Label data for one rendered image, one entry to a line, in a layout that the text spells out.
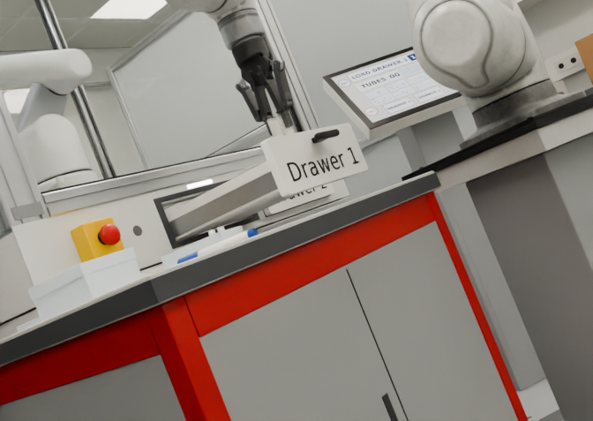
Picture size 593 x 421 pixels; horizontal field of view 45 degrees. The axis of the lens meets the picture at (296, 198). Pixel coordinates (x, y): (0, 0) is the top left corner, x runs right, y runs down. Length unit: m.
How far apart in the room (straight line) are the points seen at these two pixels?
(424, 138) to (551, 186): 1.08
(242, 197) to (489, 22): 0.56
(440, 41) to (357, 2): 2.06
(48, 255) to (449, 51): 0.77
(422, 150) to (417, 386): 1.40
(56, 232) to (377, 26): 2.03
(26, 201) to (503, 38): 0.86
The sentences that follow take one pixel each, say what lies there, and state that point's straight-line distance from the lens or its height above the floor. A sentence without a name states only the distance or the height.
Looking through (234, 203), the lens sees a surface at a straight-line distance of 1.39.
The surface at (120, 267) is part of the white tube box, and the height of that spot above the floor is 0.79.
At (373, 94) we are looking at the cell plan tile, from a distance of 2.27.
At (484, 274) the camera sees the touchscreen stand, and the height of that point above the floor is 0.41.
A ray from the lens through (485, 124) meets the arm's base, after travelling 1.36.
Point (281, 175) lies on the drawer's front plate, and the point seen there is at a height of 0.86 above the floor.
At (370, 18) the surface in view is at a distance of 3.13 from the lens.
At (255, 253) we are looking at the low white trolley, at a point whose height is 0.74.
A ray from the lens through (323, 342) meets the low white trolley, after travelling 0.85.
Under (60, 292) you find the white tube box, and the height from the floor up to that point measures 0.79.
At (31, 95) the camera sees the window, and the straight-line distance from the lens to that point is 1.48.
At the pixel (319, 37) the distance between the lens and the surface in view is 3.26.
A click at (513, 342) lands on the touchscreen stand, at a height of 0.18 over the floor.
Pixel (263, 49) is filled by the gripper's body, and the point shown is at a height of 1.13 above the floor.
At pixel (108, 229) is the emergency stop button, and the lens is 1.34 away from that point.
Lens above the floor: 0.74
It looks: 3 degrees up
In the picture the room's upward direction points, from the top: 22 degrees counter-clockwise
